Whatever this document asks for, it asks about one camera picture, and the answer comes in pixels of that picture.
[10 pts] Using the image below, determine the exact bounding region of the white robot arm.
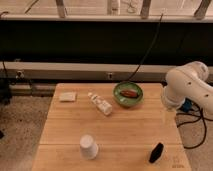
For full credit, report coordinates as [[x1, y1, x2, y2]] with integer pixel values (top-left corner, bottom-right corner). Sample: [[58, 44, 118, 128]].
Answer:
[[161, 61, 213, 114]]

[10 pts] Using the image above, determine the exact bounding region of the beige sponge pad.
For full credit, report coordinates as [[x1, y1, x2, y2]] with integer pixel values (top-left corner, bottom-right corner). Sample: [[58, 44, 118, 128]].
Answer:
[[59, 92, 77, 102]]

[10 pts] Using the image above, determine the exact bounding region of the black hanging cable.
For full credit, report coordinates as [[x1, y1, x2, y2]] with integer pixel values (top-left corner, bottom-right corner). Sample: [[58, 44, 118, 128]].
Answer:
[[127, 12, 165, 82]]

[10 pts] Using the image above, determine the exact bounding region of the green bowl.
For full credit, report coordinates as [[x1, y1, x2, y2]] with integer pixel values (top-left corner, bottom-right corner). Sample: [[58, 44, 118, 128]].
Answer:
[[113, 81, 143, 108]]

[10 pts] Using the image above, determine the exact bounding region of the red-brown sausage in bowl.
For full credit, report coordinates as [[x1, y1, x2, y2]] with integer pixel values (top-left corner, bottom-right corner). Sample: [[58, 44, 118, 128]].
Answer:
[[120, 90, 138, 98]]

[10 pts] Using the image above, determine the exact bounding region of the blue connector plug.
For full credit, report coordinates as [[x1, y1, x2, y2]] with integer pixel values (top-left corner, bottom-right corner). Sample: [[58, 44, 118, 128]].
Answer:
[[180, 99, 192, 112]]

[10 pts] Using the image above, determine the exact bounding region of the black eraser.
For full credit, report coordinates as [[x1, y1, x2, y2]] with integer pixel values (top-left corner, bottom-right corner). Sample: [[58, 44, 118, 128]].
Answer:
[[149, 143, 164, 163]]

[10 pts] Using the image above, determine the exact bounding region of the black floor cable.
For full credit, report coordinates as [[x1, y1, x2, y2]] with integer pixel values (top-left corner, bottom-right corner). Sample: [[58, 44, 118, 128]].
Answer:
[[176, 101, 213, 150]]

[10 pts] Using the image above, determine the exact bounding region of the white plastic bottle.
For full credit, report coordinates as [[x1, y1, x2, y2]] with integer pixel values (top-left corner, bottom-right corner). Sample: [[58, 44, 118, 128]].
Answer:
[[88, 92, 112, 116]]

